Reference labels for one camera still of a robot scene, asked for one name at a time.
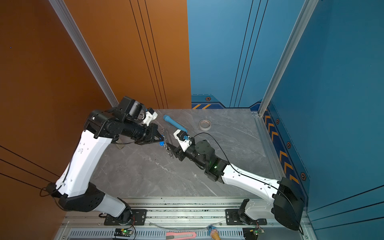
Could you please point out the circuit board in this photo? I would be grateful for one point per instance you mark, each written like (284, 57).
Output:
(124, 233)
(252, 233)

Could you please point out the toy ice cream cone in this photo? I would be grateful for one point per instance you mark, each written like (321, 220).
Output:
(213, 233)

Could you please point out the right circuit board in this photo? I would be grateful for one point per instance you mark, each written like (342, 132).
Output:
(252, 233)

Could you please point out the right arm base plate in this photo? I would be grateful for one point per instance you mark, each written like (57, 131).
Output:
(235, 217)

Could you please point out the masking tape roll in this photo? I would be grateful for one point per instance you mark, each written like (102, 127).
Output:
(205, 125)

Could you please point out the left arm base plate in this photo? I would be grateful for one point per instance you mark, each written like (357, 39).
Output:
(137, 218)

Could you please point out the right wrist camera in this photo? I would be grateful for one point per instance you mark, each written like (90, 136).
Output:
(183, 138)

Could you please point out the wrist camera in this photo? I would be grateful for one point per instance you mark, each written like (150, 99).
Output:
(149, 116)
(183, 138)

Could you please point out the pink utility knife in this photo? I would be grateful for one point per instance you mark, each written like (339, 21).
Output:
(181, 235)

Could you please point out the left circuit board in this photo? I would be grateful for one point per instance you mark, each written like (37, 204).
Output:
(124, 233)

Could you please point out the blue toy microphone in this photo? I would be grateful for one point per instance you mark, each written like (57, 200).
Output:
(169, 120)

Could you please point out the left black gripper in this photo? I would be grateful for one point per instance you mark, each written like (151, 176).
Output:
(153, 131)

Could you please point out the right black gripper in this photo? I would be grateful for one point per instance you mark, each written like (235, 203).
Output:
(177, 152)

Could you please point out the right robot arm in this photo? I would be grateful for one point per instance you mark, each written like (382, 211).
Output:
(284, 200)

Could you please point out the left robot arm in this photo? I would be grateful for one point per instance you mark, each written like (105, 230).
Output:
(73, 191)

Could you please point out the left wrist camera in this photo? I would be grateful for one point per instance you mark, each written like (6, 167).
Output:
(149, 116)

